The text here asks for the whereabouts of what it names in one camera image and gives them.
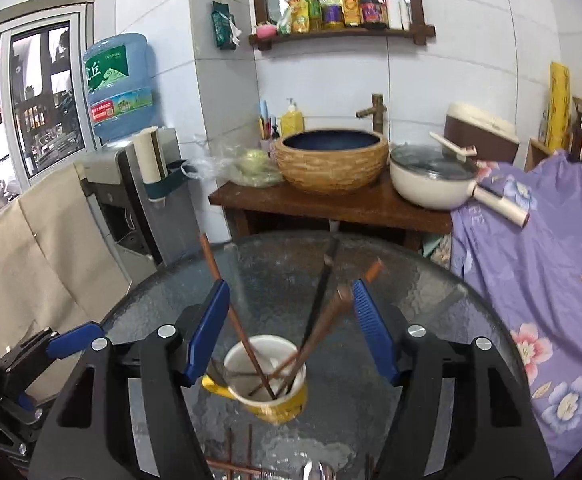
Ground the wooden crate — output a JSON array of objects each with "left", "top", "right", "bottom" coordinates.
[{"left": 523, "top": 137, "right": 554, "bottom": 174}]

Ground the black chopstick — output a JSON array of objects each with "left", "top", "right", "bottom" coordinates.
[{"left": 276, "top": 237, "right": 342, "bottom": 396}]

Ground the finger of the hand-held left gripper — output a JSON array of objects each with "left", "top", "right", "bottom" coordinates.
[
  {"left": 0, "top": 391, "right": 46, "bottom": 426},
  {"left": 0, "top": 322, "right": 107, "bottom": 392}
]

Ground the dark soy sauce bottle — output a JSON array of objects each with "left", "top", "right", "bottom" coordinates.
[{"left": 358, "top": 0, "right": 390, "bottom": 30}]

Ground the woven-textured basin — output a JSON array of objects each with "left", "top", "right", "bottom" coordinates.
[{"left": 273, "top": 128, "right": 390, "bottom": 196}]

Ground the dark gold-banded chopstick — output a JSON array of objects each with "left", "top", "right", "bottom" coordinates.
[{"left": 268, "top": 257, "right": 384, "bottom": 381}]

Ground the toothbrush cup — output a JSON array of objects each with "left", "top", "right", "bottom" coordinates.
[{"left": 258, "top": 100, "right": 282, "bottom": 154}]

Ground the blue water jug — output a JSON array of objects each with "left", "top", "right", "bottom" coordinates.
[{"left": 81, "top": 32, "right": 154, "bottom": 144}]

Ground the water dispenser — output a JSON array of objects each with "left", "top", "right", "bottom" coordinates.
[{"left": 78, "top": 127, "right": 192, "bottom": 269}]

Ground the beige cloth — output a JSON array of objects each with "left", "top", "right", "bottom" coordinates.
[{"left": 0, "top": 162, "right": 134, "bottom": 404}]

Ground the window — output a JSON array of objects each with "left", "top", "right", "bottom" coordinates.
[{"left": 0, "top": 4, "right": 94, "bottom": 231}]

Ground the plastic bag with vegetables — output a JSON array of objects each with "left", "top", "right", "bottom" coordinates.
[{"left": 180, "top": 134, "right": 284, "bottom": 189}]

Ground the yellow oil bottle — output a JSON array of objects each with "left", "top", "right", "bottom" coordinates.
[{"left": 321, "top": 0, "right": 344, "bottom": 30}]

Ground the teal cup holder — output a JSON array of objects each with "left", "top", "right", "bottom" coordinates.
[{"left": 143, "top": 158, "right": 192, "bottom": 201}]

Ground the white pan with lid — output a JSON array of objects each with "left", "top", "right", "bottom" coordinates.
[{"left": 389, "top": 143, "right": 531, "bottom": 229}]

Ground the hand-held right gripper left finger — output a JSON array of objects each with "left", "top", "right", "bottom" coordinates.
[{"left": 28, "top": 279, "right": 232, "bottom": 480}]

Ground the white rice paddle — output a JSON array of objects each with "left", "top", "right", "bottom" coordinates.
[{"left": 429, "top": 131, "right": 478, "bottom": 162}]

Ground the brown glass bottle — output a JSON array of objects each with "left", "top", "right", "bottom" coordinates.
[{"left": 568, "top": 112, "right": 582, "bottom": 164}]

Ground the yellow green snack packet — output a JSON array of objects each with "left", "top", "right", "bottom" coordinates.
[{"left": 278, "top": 0, "right": 312, "bottom": 35}]

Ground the bronze faucet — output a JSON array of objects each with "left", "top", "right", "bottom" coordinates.
[{"left": 355, "top": 93, "right": 388, "bottom": 134}]

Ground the brown white rice cooker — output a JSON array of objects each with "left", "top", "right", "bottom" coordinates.
[{"left": 443, "top": 102, "right": 520, "bottom": 164}]

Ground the wooden counter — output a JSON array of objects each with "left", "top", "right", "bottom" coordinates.
[{"left": 209, "top": 179, "right": 454, "bottom": 256}]

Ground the yellow mug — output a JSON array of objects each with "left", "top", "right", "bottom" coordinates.
[{"left": 201, "top": 334, "right": 308, "bottom": 426}]

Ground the yellow soap dispenser bottle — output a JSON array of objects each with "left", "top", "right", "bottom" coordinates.
[{"left": 280, "top": 98, "right": 306, "bottom": 137}]

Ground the yellow wrap roll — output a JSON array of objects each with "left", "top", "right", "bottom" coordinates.
[{"left": 545, "top": 61, "right": 572, "bottom": 154}]

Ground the purple floral cloth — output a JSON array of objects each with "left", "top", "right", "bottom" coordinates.
[{"left": 450, "top": 149, "right": 582, "bottom": 476}]

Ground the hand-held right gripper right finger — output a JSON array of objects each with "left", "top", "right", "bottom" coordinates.
[{"left": 352, "top": 279, "right": 556, "bottom": 480}]

